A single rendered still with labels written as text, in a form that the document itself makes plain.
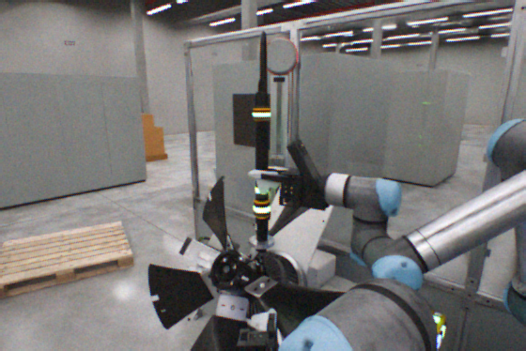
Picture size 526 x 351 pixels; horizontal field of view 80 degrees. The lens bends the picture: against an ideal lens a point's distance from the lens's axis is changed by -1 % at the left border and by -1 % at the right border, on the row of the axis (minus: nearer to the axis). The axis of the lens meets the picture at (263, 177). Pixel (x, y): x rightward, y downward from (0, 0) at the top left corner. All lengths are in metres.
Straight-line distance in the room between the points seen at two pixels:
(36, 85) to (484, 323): 6.00
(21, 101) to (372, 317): 5.94
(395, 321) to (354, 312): 0.04
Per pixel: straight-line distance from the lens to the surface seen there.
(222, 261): 0.98
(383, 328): 0.37
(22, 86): 6.10
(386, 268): 0.60
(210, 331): 0.99
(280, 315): 0.86
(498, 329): 1.55
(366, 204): 0.70
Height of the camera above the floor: 1.71
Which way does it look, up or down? 15 degrees down
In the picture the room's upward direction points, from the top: straight up
